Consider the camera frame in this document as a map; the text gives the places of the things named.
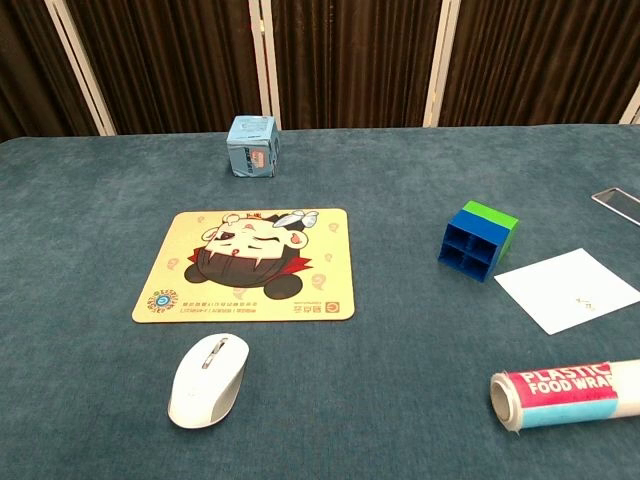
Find yellow cartoon mouse pad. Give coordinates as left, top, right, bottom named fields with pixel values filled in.
left=131, top=208, right=356, bottom=324

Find blue green compartment box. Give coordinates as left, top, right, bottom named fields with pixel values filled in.
left=437, top=200, right=520, bottom=285

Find dark folding screen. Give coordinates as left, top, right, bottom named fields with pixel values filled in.
left=0, top=0, right=640, bottom=143

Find white paper sheet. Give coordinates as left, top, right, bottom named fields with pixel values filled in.
left=493, top=247, right=640, bottom=336

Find clear glass slide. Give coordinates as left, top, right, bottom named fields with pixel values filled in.
left=590, top=187, right=640, bottom=227

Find white computer mouse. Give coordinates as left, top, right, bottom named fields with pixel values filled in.
left=167, top=332, right=250, bottom=429

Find teal table cloth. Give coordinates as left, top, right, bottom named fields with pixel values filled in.
left=0, top=122, right=640, bottom=480

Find plastic food wrap roll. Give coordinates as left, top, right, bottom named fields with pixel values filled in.
left=488, top=358, right=640, bottom=434

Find light blue tissue box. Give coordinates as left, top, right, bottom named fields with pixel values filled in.
left=225, top=114, right=280, bottom=179

